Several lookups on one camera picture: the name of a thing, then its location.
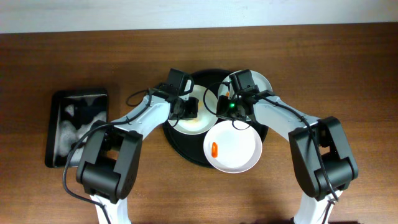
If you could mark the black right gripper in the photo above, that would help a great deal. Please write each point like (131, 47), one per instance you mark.
(225, 107)

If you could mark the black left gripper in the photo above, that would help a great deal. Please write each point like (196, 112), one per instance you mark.
(189, 109)

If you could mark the white plate with ketchup smear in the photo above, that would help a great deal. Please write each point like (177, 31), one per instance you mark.
(262, 81)

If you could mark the white plate with orange stain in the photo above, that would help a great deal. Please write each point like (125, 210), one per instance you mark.
(205, 120)

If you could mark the white plate with ketchup blob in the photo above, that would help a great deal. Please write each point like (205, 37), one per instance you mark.
(232, 147)

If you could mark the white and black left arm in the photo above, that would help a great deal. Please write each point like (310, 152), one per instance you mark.
(109, 162)

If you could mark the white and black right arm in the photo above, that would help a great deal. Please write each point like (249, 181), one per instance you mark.
(324, 164)

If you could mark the round black serving tray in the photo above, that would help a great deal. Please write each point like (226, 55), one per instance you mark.
(190, 147)

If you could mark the black rectangular water tray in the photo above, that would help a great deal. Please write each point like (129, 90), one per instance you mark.
(72, 113)

